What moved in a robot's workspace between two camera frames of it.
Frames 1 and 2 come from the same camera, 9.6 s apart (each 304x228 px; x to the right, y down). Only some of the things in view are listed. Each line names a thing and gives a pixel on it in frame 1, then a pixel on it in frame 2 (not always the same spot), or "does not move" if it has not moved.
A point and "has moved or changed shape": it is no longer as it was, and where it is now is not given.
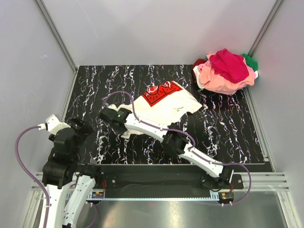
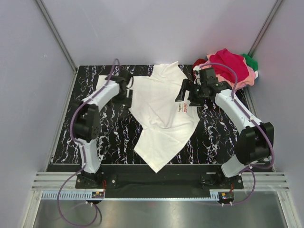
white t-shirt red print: (161, 104) has moved or changed shape
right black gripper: (118, 133) -> (186, 85)
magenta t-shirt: (232, 67) does not move
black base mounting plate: (165, 177) does not move
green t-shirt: (251, 62) does not move
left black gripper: (84, 131) -> (127, 100)
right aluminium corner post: (270, 15) does not move
